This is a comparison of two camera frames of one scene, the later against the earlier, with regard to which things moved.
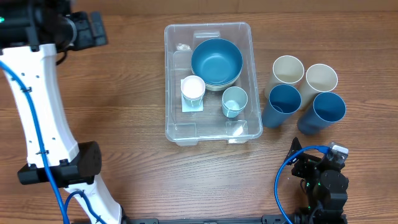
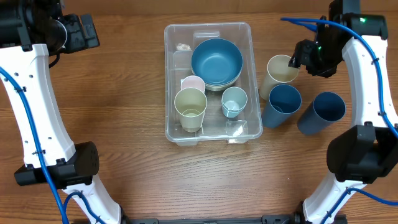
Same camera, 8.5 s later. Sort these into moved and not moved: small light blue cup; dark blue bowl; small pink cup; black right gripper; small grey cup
Moved: black right gripper
Not moved: small light blue cup; dark blue bowl; small pink cup; small grey cup
